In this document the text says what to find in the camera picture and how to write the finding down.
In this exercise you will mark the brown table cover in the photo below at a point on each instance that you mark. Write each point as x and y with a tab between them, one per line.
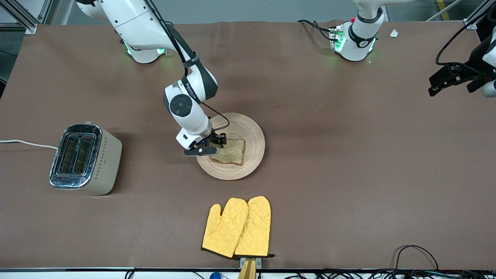
310	116

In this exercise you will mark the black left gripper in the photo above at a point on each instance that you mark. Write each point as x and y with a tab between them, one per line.
470	71

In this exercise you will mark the aluminium frame profile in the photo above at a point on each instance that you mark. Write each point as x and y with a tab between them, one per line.
474	17
29	27

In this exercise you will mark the round wooden plate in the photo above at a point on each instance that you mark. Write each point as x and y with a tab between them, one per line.
248	131

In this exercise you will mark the wooden clamp with metal bracket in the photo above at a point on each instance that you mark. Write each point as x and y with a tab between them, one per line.
248	271

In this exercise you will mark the small blue round object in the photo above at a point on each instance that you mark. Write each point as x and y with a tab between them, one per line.
215	276

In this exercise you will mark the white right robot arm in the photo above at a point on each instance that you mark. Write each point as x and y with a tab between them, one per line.
186	112

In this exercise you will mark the cream chrome two-slot toaster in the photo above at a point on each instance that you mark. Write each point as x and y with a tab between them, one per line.
106	162

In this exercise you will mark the brown bread slice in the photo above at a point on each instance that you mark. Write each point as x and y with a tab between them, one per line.
232	153

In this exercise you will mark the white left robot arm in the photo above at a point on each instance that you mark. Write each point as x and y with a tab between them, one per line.
362	38

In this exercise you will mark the yellow quilted oven mitt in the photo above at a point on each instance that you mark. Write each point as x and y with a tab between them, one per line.
224	228
255	228

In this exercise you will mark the small white paper scrap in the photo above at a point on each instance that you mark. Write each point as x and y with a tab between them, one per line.
394	33

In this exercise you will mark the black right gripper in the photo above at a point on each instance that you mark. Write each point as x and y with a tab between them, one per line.
216	139

